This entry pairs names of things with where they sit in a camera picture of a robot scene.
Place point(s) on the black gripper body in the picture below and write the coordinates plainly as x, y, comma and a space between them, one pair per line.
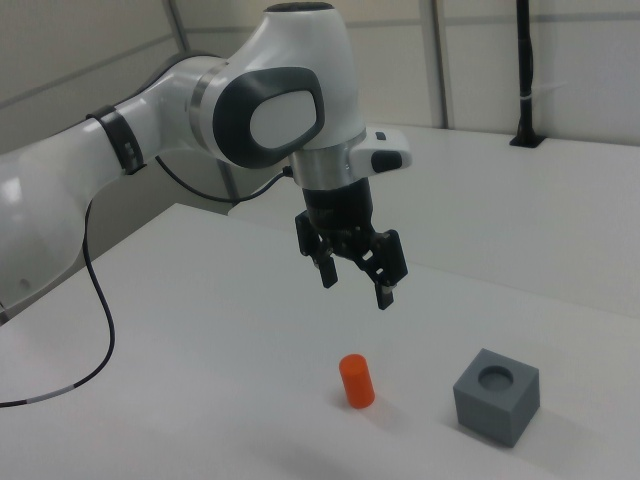
340, 210

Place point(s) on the grey block with round hole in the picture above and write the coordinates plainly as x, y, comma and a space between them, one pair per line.
495, 417

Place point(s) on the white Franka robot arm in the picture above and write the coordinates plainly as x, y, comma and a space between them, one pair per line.
150, 115

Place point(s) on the orange cylinder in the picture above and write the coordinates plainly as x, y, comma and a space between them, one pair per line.
357, 385

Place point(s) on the black pole with base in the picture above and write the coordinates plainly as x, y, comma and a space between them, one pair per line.
526, 75

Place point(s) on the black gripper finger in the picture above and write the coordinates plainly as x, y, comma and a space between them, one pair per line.
390, 260
327, 270

